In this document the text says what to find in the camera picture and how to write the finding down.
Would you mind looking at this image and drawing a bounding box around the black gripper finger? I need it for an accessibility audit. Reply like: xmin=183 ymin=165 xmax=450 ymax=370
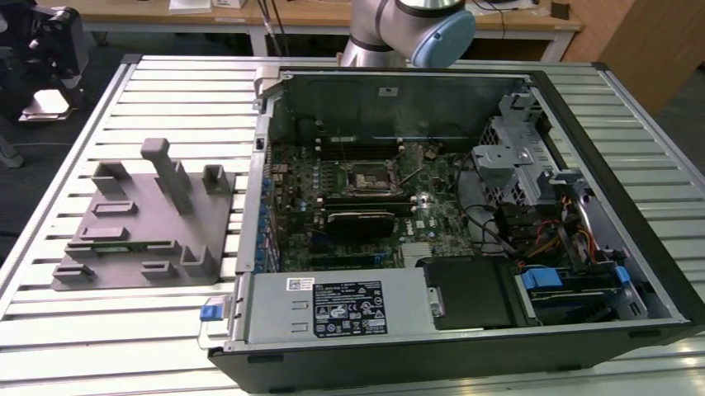
xmin=0 ymin=56 xmax=35 ymax=121
xmin=54 ymin=75 xmax=86 ymax=110

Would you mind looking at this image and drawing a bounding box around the silver CPU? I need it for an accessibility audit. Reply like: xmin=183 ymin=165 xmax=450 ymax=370
xmin=19 ymin=88 xmax=79 ymax=122

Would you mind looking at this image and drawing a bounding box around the grey chair base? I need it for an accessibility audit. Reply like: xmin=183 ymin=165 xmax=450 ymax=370
xmin=0 ymin=134 xmax=24 ymax=169

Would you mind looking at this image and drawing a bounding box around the white paper box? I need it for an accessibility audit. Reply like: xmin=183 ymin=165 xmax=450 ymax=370
xmin=167 ymin=0 xmax=214 ymax=13

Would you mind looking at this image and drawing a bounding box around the wooden desk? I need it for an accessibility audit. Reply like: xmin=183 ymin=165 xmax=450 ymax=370
xmin=32 ymin=0 xmax=586 ymax=63

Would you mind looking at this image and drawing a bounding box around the grey parts rack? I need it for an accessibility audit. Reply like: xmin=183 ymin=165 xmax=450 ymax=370
xmin=50 ymin=138 xmax=239 ymax=292

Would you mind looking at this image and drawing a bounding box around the green RAM stick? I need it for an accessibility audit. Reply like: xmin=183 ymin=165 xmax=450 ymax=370
xmin=91 ymin=243 xmax=167 ymax=252

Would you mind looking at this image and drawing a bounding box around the black RAM slot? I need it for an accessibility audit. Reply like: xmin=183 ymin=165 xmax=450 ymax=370
xmin=318 ymin=148 xmax=403 ymax=159
xmin=318 ymin=143 xmax=402 ymax=152
xmin=318 ymin=138 xmax=402 ymax=146

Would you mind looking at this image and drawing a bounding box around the black graphics card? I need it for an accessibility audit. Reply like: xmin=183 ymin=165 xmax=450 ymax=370
xmin=325 ymin=210 xmax=397 ymax=240

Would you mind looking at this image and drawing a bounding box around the grey power supply unit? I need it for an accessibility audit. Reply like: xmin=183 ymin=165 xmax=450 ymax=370
xmin=242 ymin=270 xmax=437 ymax=346

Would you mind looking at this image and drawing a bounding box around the silver finned heat sink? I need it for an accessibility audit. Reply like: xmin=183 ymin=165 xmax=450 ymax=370
xmin=401 ymin=242 xmax=434 ymax=265

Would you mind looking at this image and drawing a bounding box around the green motherboard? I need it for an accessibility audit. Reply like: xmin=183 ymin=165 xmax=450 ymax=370
xmin=263 ymin=138 xmax=497 ymax=273

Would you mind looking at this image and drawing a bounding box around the metal drive cage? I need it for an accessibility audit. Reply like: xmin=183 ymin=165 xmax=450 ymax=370
xmin=472 ymin=92 xmax=553 ymax=207

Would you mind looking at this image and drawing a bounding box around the black open PC case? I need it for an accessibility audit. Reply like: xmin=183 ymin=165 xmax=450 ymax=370
xmin=206 ymin=64 xmax=705 ymax=394

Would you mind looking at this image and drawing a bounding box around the black plastic shroud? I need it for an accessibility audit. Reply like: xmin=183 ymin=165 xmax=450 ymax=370
xmin=421 ymin=255 xmax=525 ymax=331

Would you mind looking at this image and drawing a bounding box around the blue disk carrier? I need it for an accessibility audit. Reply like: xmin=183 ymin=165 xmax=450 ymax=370
xmin=520 ymin=267 xmax=564 ymax=296

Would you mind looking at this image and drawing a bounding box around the wooden cabinet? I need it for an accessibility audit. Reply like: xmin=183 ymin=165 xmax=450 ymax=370
xmin=565 ymin=0 xmax=705 ymax=113

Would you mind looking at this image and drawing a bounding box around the black wire loop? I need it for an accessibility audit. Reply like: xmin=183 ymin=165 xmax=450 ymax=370
xmin=461 ymin=203 xmax=514 ymax=249

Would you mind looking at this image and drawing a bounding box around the coloured wire bundle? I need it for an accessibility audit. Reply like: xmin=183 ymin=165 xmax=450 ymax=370
xmin=517 ymin=196 xmax=602 ymax=266

